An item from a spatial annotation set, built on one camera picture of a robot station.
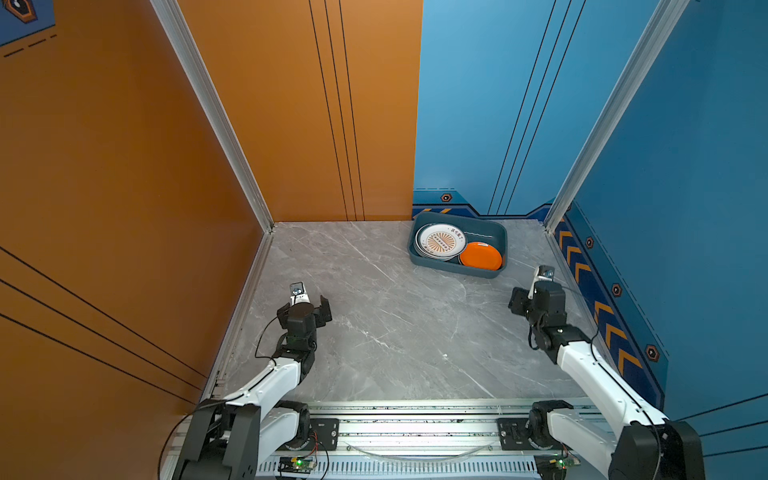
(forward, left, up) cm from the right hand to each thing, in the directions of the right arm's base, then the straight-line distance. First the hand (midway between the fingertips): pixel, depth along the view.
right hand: (521, 291), depth 86 cm
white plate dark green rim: (+21, +26, -8) cm, 34 cm away
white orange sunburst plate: (+28, +19, -8) cm, 35 cm away
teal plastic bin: (+35, +5, -10) cm, 37 cm away
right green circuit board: (-40, -1, -15) cm, 43 cm away
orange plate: (+22, +5, -10) cm, 25 cm away
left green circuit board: (-40, +60, -13) cm, 73 cm away
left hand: (0, +63, -2) cm, 63 cm away
